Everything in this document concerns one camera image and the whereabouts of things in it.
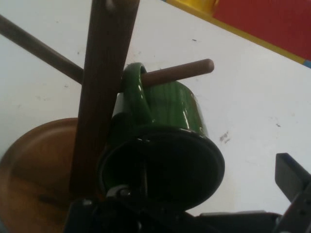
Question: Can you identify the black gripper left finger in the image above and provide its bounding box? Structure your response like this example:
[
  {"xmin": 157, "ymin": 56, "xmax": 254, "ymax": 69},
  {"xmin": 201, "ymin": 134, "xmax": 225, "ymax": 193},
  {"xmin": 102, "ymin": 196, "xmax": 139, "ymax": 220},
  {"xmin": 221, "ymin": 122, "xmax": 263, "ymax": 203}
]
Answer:
[{"xmin": 64, "ymin": 184, "xmax": 195, "ymax": 233}]

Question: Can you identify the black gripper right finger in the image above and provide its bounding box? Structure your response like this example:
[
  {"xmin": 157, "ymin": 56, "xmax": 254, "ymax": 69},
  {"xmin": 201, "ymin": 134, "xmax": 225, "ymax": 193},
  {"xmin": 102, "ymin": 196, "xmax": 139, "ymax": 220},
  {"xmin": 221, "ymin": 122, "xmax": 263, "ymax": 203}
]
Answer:
[{"xmin": 275, "ymin": 152, "xmax": 311, "ymax": 233}]

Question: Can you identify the brown wooden mug tree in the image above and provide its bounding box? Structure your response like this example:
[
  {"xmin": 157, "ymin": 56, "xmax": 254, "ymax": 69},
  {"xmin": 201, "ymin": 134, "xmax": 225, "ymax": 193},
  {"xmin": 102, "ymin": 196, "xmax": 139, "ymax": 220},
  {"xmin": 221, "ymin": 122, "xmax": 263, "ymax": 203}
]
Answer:
[{"xmin": 0, "ymin": 0, "xmax": 215, "ymax": 233}]

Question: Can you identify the green mug white lettering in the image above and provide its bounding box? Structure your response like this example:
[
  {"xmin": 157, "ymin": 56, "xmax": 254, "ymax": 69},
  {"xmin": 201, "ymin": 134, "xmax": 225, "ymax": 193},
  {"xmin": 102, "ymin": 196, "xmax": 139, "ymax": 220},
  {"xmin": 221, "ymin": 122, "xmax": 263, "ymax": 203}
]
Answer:
[{"xmin": 96, "ymin": 62, "xmax": 226, "ymax": 212}]

